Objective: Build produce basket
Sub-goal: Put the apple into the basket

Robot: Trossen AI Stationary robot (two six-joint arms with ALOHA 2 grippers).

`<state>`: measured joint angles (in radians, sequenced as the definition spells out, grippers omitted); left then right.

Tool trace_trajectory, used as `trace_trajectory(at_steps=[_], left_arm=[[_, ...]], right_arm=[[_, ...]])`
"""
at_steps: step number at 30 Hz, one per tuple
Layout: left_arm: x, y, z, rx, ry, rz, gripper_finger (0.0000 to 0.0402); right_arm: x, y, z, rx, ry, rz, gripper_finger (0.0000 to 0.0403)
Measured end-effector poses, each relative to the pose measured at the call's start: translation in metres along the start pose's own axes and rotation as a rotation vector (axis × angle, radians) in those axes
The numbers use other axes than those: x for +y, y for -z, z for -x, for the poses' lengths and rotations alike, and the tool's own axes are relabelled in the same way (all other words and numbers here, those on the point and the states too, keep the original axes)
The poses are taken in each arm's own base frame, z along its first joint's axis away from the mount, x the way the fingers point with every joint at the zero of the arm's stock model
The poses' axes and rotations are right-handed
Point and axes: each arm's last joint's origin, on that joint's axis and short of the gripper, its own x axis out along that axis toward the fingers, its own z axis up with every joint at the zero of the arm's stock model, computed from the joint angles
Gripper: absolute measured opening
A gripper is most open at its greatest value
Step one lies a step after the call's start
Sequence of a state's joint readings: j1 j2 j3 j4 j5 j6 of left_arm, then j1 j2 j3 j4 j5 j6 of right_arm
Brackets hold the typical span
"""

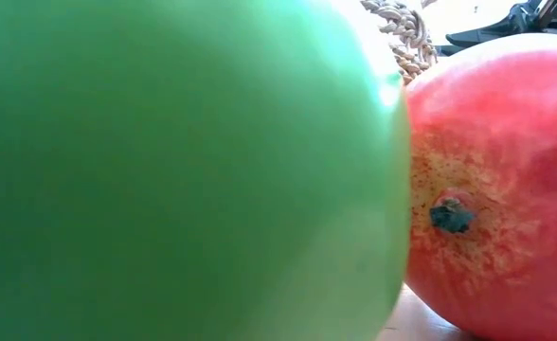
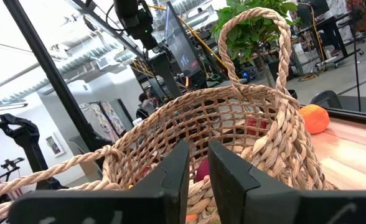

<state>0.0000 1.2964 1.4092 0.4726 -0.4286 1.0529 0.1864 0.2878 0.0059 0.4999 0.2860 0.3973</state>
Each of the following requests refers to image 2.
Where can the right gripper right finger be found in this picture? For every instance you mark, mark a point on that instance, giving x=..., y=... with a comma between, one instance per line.
x=264, y=205

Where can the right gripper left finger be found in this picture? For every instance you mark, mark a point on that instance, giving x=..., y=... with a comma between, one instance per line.
x=124, y=205

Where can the small orange red fruit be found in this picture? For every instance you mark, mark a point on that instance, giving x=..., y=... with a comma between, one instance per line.
x=191, y=217

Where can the large red apple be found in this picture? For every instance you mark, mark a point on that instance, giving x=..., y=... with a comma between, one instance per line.
x=202, y=171

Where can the red yellow apple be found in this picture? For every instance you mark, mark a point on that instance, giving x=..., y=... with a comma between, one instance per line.
x=257, y=127

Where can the framed picture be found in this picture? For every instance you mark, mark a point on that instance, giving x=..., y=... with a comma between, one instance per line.
x=55, y=145

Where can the orange tangerine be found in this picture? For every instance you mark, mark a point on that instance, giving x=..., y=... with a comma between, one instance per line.
x=315, y=119

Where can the person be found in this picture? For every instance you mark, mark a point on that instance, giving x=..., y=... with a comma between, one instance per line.
x=147, y=104

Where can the computer monitor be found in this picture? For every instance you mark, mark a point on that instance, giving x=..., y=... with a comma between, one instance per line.
x=183, y=49

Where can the thin black stand pole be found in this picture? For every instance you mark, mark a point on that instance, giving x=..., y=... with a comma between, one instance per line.
x=356, y=62

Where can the green plant in black pot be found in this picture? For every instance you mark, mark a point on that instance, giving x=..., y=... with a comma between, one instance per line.
x=248, y=34

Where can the black rolling desk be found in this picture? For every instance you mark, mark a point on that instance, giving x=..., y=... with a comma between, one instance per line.
x=332, y=21

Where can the patterned wall panels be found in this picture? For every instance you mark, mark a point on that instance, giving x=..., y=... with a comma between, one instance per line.
x=105, y=119

